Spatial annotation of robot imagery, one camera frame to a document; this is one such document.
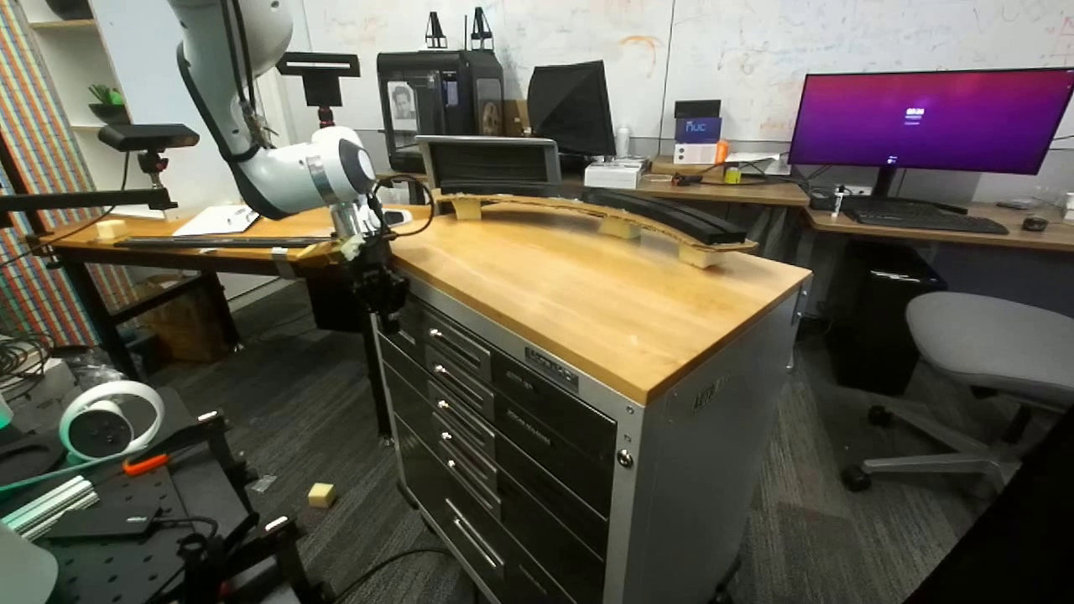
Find white tape roll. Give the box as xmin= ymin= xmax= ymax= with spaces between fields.
xmin=62 ymin=379 xmax=164 ymax=459

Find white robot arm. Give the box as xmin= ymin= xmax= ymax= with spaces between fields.
xmin=168 ymin=0 xmax=411 ymax=317

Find black keyboard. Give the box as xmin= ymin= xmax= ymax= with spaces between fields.
xmin=846 ymin=204 xmax=1007 ymax=233

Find long wooden desk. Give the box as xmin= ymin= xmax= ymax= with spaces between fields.
xmin=48 ymin=184 xmax=1074 ymax=261

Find grey cabinet with wooden top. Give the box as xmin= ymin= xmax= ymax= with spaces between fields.
xmin=381 ymin=215 xmax=810 ymax=604

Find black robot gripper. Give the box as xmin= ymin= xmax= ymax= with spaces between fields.
xmin=334 ymin=201 xmax=411 ymax=317

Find purple screen computer monitor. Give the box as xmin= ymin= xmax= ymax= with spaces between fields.
xmin=788 ymin=66 xmax=1074 ymax=173

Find blue white box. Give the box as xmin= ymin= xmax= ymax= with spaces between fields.
xmin=676 ymin=100 xmax=721 ymax=165

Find black back monitor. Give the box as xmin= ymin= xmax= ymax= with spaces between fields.
xmin=526 ymin=60 xmax=613 ymax=171

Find white papers on desk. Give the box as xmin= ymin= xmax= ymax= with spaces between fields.
xmin=179 ymin=204 xmax=260 ymax=239

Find grey office chair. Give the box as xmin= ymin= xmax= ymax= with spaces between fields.
xmin=839 ymin=292 xmax=1074 ymax=488

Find curved wooden track piece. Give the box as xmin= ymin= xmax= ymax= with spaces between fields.
xmin=447 ymin=194 xmax=752 ymax=267

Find black camera on tripod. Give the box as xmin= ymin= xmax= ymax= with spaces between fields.
xmin=275 ymin=51 xmax=358 ymax=127

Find grey laptop screen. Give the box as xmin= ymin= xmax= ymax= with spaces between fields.
xmin=419 ymin=134 xmax=561 ymax=191

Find black side camera on stand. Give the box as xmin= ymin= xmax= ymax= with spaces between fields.
xmin=96 ymin=125 xmax=198 ymax=176

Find small wooden block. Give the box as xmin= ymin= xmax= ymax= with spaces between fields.
xmin=307 ymin=483 xmax=339 ymax=509

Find grey tool drawer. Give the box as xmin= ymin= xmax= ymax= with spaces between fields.
xmin=381 ymin=299 xmax=495 ymax=389

